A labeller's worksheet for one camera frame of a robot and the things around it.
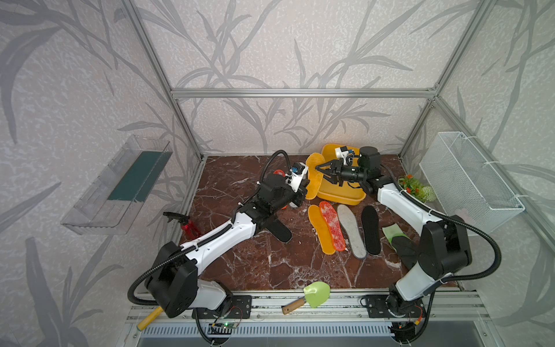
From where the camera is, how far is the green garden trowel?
29.7 inches

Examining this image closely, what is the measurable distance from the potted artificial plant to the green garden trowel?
508 mm

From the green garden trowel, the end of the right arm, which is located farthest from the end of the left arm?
the green garden trowel
